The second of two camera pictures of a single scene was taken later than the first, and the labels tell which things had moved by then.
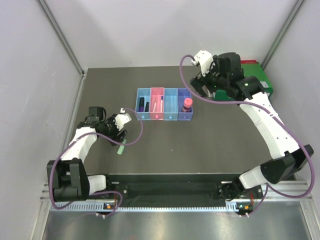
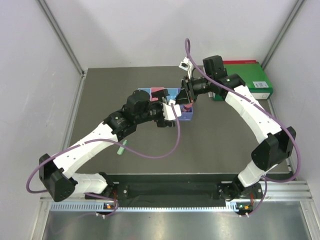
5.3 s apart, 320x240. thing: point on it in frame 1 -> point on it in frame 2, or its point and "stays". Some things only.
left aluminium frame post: x=65 y=43 stays
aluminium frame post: x=282 y=33 stays
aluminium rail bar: x=292 y=188 stays
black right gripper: x=197 y=85 -> x=186 y=95
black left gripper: x=120 y=137 -> x=160 y=122
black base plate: x=164 y=191 stays
